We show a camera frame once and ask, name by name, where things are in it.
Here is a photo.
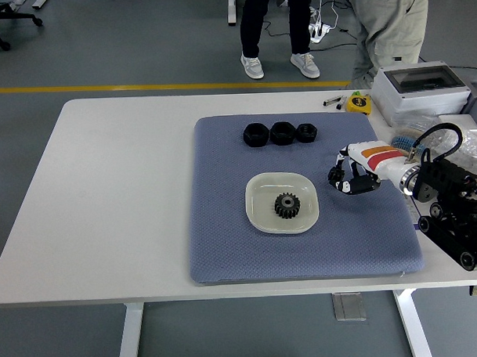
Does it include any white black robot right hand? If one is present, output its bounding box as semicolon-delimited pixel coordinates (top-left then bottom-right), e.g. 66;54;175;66
325;139;410;197

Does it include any large black gear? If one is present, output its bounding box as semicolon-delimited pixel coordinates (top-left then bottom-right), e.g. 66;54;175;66
273;191;302;221

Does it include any small black hex nut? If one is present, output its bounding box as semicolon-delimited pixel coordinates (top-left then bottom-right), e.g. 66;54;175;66
295;121;319;144

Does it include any large black hex nut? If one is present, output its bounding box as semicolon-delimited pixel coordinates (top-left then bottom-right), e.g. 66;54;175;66
242;122;269;149
269;121;297;147

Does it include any white flat box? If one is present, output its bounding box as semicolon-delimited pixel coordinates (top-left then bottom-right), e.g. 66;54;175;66
439;114;477;135

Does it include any yellow tape measure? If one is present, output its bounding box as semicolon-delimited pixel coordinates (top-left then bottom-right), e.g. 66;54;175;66
345;90;373;116

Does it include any bag of clear plastic parts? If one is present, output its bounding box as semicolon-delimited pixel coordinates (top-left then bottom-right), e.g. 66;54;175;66
428;125;477;173

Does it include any white square dish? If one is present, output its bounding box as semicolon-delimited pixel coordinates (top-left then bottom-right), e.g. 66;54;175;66
244;169;322;237

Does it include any person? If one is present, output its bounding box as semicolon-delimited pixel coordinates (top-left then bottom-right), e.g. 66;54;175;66
347;0;434;91
238;0;321;82

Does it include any white power strip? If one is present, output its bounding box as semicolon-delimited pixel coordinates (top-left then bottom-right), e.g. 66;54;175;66
309;21;331;44

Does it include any metal floor plate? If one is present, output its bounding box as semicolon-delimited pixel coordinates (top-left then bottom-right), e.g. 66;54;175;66
331;290;367;323

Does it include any blue-grey quilted mat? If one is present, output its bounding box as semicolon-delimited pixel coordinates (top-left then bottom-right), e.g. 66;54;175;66
183;108;427;286

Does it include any white table leg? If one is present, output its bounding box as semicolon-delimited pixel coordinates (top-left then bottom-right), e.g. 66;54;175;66
393;288;434;357
115;301;146;357

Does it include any grey electrical enclosure box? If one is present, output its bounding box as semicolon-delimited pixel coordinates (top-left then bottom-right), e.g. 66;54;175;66
368;59;473;127

